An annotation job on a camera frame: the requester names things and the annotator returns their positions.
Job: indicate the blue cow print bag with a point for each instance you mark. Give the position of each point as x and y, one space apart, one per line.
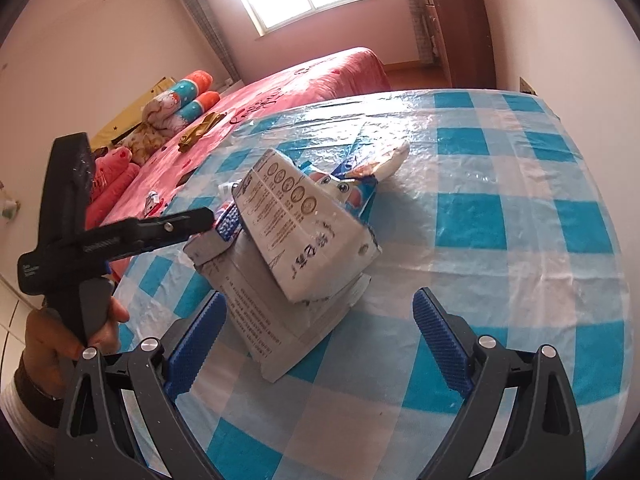
350 195

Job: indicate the yellow headboard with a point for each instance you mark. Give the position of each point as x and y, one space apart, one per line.
125 115

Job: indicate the person's left hand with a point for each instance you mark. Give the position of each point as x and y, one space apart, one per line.
45 332

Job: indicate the blue red printed packet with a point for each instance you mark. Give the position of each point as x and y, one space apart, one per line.
230 222

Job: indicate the blue checkered tablecloth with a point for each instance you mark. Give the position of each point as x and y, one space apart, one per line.
475 260

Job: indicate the grey checked curtain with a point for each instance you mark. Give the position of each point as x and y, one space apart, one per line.
210 30

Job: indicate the floral print pillow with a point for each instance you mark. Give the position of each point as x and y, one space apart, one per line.
142 142

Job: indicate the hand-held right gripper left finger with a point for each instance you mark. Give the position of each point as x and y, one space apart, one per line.
197 345

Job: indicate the person's left forearm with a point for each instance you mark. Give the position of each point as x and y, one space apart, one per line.
30 400

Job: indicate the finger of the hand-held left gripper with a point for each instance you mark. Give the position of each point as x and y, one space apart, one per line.
180 225

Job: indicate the small wall fixture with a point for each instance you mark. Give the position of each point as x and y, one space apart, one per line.
9 205

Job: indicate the brown gold wrapper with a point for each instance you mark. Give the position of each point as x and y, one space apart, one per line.
200 130

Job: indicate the pink plush blanket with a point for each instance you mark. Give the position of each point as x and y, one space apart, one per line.
112 170

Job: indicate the patterned curtain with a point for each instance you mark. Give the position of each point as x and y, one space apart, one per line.
417 25

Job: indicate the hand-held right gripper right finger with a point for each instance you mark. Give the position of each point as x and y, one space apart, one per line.
442 342

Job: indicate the orange blue bolster pillow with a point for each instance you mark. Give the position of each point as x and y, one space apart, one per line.
170 105
200 105

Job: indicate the pink bed blanket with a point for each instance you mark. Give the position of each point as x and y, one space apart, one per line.
310 80

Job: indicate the white printed milk powder bag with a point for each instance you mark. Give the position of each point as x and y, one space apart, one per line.
300 230

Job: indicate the brown wooden wardrobe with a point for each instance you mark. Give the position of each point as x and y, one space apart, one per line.
460 25

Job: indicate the small white blue packet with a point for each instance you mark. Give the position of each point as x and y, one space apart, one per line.
153 203

